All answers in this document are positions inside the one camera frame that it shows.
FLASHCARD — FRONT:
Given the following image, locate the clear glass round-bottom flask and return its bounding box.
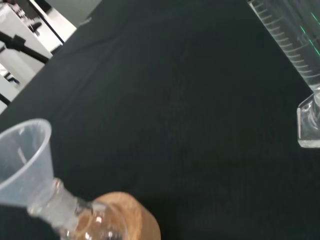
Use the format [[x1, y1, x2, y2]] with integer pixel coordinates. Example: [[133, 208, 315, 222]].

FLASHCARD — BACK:
[[26, 178, 130, 240]]

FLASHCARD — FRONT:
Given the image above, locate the black cloth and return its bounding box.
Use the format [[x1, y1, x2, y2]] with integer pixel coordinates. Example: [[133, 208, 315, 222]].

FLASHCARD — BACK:
[[0, 0, 320, 240]]

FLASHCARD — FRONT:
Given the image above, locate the translucent plastic funnel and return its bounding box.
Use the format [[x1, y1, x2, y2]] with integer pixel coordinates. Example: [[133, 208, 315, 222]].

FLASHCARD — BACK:
[[0, 118, 60, 209]]

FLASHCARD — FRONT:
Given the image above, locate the black tripod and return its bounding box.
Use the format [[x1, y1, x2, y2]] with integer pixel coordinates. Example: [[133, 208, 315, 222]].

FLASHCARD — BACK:
[[0, 31, 49, 63]]

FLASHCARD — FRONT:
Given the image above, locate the cork ring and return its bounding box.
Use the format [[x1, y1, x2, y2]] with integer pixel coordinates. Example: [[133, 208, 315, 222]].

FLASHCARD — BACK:
[[74, 191, 162, 240]]

